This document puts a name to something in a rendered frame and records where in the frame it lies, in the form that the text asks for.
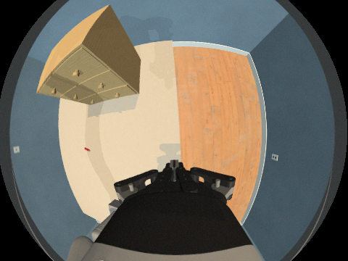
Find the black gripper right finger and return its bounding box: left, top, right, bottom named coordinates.
left=174, top=159, right=236, bottom=201

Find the tan wooden drawer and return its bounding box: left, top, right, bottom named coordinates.
left=39, top=76, right=74, bottom=96
left=52, top=47, right=108, bottom=85
left=78, top=70, right=126, bottom=93
left=60, top=86, right=94, bottom=101
left=97, top=85, right=137, bottom=99
left=78, top=94, right=108, bottom=104

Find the brown chest of drawers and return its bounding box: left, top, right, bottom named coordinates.
left=37, top=5, right=141, bottom=98

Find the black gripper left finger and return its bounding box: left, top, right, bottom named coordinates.
left=114, top=160, right=175, bottom=204

